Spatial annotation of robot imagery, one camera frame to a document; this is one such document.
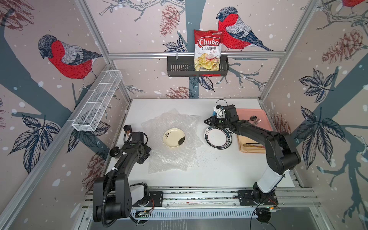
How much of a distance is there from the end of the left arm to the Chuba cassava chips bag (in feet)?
1.76

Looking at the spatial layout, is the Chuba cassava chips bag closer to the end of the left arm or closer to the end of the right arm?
the end of the right arm

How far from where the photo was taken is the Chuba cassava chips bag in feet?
2.79

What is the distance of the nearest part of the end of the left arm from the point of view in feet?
2.11

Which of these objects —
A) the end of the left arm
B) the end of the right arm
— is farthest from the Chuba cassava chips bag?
the end of the left arm
